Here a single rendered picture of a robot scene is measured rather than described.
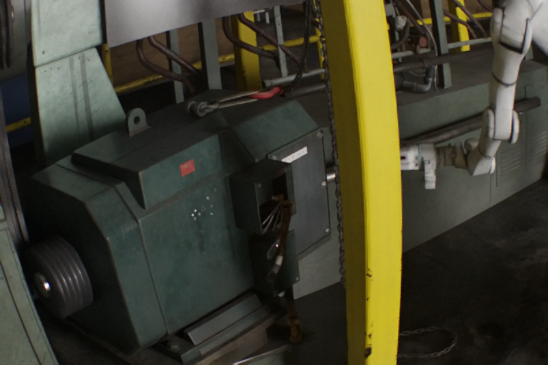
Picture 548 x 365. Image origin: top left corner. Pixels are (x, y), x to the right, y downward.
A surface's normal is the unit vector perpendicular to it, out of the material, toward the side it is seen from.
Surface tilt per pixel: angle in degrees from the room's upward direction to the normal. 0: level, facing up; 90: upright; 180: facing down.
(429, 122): 90
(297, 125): 45
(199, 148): 90
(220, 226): 90
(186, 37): 90
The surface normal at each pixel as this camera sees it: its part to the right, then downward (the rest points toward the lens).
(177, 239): 0.76, 0.16
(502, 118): -0.09, 0.16
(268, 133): 0.46, -0.54
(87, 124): 0.50, 0.27
